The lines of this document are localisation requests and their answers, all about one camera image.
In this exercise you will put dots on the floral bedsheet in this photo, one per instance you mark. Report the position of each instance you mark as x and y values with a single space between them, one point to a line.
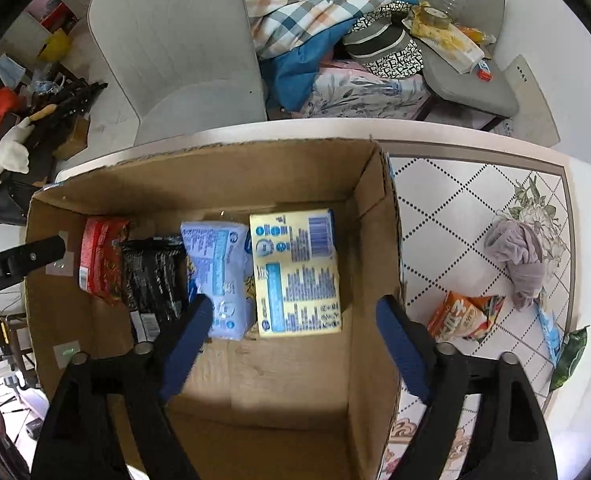
365 92

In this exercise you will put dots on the patterned cap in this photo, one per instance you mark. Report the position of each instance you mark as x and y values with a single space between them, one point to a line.
385 45

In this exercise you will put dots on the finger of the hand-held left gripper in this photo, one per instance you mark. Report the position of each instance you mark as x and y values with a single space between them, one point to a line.
20 260

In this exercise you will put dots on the black snack packet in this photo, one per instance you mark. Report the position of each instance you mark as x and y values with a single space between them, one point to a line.
150 280

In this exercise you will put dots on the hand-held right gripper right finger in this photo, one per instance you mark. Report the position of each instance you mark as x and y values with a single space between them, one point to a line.
400 345

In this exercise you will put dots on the green snack packet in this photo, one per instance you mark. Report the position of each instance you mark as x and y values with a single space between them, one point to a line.
569 360

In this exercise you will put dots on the light blue tissue pack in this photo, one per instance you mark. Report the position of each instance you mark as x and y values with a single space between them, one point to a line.
220 280

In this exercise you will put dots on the plaid blanket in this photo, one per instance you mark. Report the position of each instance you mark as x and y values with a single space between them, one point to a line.
315 15

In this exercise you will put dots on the yellow bag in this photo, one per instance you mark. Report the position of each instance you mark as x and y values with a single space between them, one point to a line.
55 46

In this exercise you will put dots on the patterned tablecloth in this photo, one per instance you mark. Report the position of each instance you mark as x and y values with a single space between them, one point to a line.
485 260

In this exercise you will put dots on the cardboard box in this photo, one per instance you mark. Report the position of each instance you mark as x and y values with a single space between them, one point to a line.
255 310

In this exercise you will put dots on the red snack packet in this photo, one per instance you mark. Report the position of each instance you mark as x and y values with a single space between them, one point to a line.
100 260

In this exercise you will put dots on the yellow tissue pack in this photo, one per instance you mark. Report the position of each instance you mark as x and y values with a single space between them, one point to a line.
298 272

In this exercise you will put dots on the orange snack packet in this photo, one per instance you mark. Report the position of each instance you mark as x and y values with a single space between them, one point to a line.
463 315

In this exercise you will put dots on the grey cloth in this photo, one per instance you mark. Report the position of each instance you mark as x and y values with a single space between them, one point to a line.
520 255

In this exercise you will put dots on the light grey chair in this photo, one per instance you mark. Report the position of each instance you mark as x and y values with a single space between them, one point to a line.
175 50

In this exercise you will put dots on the clear plastic bottle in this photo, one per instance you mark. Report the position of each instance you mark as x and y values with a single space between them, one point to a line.
453 0

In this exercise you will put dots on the yellow wet wipes pack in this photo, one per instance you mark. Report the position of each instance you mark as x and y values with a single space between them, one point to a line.
450 42

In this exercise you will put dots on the blue face mask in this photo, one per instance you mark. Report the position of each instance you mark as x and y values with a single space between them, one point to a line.
9 71

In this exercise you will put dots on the tape roll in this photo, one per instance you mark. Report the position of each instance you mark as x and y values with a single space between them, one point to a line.
431 16

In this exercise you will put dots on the blue and white packet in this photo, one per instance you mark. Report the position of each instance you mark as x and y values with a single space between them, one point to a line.
549 332

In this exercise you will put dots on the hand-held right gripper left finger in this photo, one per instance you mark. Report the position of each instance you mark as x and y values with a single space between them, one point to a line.
188 340

